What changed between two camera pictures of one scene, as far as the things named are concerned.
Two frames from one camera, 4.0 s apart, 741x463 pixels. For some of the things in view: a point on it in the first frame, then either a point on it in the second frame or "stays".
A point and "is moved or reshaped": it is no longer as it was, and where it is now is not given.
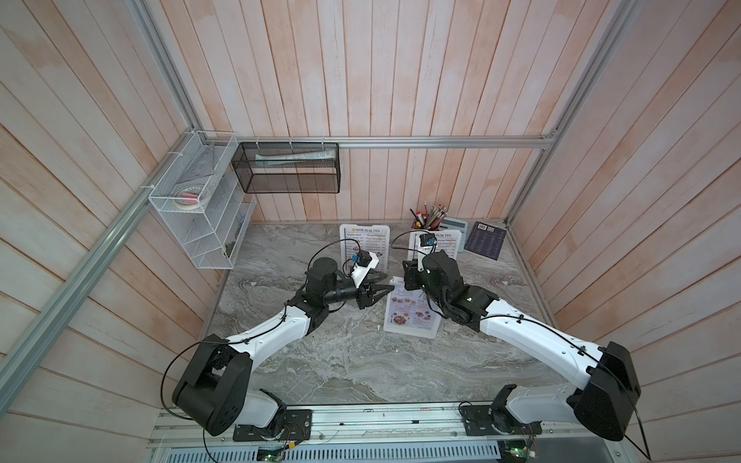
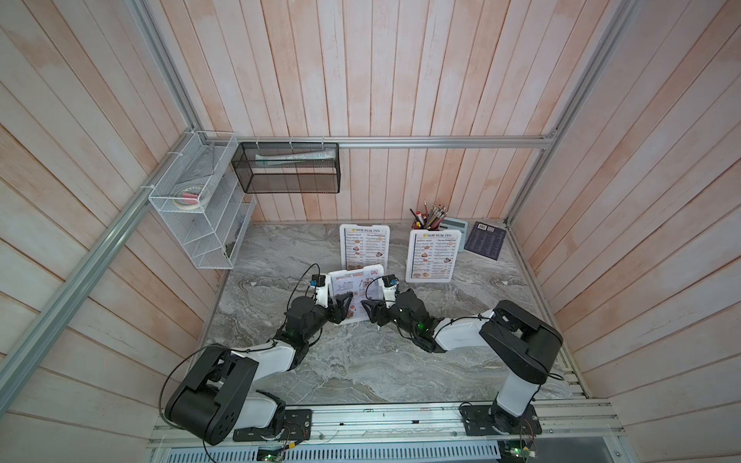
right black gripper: (411, 276) -> (377, 309)
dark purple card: (485, 240) stays
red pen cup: (428, 220) stays
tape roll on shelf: (188, 198) stays
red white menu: (408, 313) is moved or reshaped
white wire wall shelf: (201, 200) stays
